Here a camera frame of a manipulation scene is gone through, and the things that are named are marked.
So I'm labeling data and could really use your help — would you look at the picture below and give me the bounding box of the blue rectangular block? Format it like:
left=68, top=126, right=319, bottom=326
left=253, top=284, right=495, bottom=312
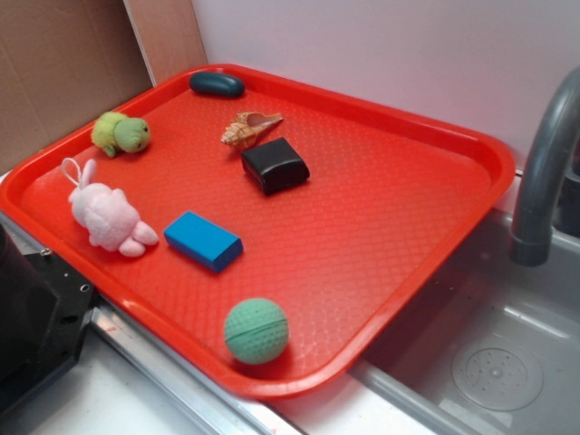
left=164, top=211, right=244, bottom=273

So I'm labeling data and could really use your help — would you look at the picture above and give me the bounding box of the green dimpled ball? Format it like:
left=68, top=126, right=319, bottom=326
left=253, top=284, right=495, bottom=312
left=224, top=298, right=289, bottom=365

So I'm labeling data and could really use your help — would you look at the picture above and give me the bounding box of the grey toy faucet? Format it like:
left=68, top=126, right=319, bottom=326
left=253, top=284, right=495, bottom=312
left=508, top=68, right=579, bottom=266

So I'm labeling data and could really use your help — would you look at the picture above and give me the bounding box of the pink plush bunny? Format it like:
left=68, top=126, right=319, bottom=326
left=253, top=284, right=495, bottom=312
left=61, top=158, right=159, bottom=257

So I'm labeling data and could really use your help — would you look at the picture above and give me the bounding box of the brown cardboard panel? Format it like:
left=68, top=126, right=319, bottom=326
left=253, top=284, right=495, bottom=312
left=1, top=1, right=207, bottom=173

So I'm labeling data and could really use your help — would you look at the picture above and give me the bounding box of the green plush turtle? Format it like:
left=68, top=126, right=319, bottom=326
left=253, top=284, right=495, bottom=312
left=91, top=111, right=150, bottom=158

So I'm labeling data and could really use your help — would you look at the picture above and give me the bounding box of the grey toy sink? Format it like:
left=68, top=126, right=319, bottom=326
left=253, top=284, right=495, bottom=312
left=266, top=212, right=580, bottom=435

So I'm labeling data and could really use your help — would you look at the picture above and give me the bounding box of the dark teal oval stone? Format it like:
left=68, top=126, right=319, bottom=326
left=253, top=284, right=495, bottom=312
left=188, top=72, right=246, bottom=98

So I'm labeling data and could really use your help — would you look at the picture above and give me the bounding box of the black rectangular box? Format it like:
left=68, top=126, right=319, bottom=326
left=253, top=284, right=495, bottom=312
left=241, top=138, right=310, bottom=196

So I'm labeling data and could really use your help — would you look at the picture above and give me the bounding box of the red plastic tray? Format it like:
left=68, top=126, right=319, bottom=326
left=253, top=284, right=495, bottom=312
left=1, top=65, right=515, bottom=400

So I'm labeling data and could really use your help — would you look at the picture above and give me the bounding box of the tan conch seashell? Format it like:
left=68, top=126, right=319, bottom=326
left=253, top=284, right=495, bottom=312
left=220, top=111, right=284, bottom=150

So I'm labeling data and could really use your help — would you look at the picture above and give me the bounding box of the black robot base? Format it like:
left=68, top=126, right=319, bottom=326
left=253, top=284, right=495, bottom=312
left=1, top=229, right=96, bottom=416

